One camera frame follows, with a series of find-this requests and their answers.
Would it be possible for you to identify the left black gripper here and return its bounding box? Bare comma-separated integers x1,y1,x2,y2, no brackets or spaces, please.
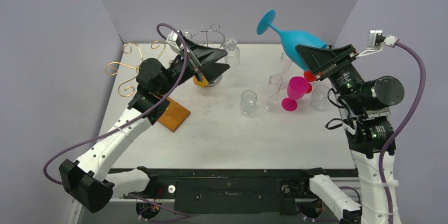
157,37,230,96

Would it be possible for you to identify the red wine glass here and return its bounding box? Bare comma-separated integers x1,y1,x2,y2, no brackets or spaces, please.
303,70,316,94

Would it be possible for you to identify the yellow wine glass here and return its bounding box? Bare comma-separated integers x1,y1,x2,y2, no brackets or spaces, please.
192,76,209,87

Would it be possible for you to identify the clear ribbed glass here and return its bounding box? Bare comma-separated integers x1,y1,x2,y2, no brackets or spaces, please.
223,38,240,67

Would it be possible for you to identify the blue wine glass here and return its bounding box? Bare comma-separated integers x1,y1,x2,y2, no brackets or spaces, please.
256,10,327,71

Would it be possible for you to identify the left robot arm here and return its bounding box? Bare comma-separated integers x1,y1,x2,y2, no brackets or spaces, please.
59,36,230,213

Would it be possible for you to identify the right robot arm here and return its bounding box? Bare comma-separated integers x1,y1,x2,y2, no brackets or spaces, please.
296,45,405,223

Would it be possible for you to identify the pink wine glass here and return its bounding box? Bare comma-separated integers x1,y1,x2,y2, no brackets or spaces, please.
282,76,310,111

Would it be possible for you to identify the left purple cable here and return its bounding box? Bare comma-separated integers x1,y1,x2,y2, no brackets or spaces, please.
42,23,191,224

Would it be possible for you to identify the chrome wire glass rack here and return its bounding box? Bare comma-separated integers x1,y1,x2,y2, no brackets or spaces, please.
191,24,226,88

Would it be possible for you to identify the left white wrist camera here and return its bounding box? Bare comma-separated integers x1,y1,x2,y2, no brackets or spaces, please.
166,31,183,54

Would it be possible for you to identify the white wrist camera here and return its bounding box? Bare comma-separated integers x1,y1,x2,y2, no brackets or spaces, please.
166,31,183,54
356,30,399,58

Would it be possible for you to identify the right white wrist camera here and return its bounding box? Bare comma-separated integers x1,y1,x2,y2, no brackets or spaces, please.
356,30,399,58

